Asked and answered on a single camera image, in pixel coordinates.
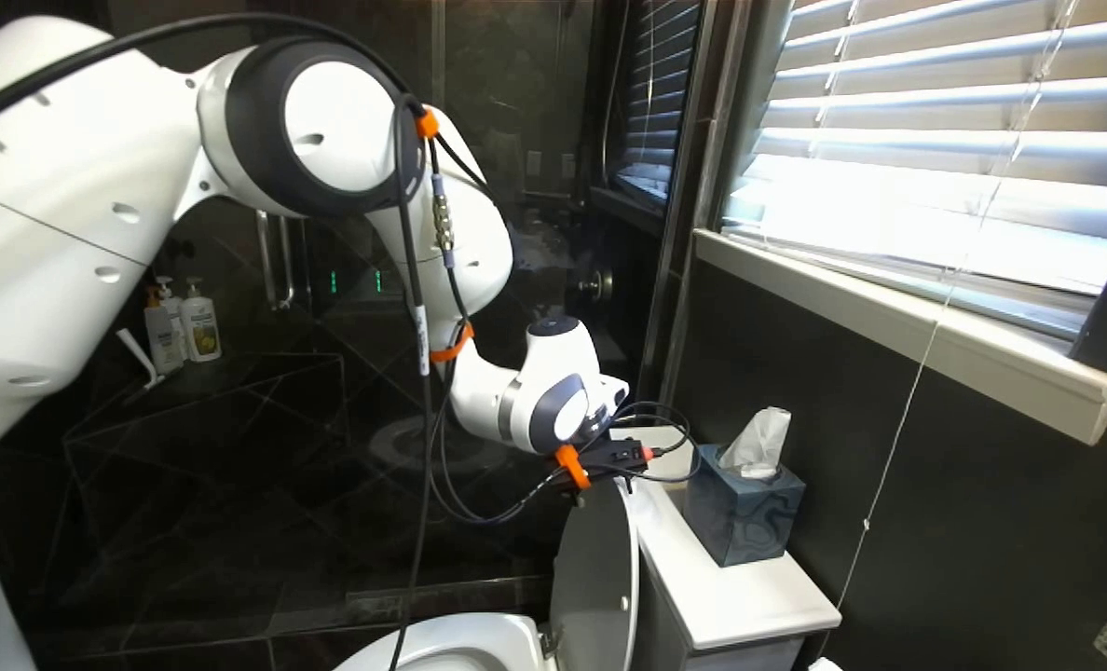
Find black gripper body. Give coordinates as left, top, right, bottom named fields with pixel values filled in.
left=569, top=426, right=658, bottom=492

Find white toilet lid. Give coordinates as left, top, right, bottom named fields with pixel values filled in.
left=543, top=478, right=646, bottom=671

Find white toilet seat and bowl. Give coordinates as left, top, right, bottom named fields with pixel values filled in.
left=333, top=611, right=556, bottom=671

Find dark blue tissue box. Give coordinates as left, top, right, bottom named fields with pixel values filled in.
left=682, top=441, right=810, bottom=571

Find white tissue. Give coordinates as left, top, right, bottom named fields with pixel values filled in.
left=716, top=402, right=799, bottom=484

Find black shower valve knob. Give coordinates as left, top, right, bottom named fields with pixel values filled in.
left=568, top=264, right=620, bottom=310

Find white window sill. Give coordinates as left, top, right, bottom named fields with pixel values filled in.
left=695, top=227, right=1107, bottom=449

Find white window blinds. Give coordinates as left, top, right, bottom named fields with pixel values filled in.
left=711, top=0, right=1107, bottom=349

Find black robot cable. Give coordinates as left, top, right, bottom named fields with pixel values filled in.
left=0, top=12, right=582, bottom=671

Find thin white blind cord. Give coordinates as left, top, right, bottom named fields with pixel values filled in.
left=833, top=0, right=1084, bottom=611

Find metal shower door handle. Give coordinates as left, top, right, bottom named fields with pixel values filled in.
left=250, top=210, right=302, bottom=314

